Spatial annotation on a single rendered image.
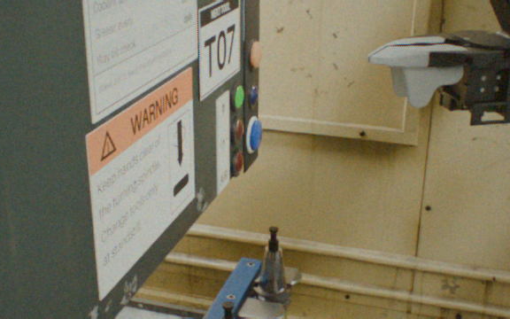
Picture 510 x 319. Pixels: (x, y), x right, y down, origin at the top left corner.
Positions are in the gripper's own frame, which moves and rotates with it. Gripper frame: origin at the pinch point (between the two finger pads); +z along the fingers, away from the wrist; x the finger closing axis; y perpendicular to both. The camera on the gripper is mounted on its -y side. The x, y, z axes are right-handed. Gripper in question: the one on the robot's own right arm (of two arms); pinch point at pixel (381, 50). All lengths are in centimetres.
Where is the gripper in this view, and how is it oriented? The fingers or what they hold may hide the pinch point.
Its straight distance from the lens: 71.6
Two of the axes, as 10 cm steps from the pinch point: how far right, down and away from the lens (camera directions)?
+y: -0.1, 9.3, 3.7
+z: -9.7, 0.8, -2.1
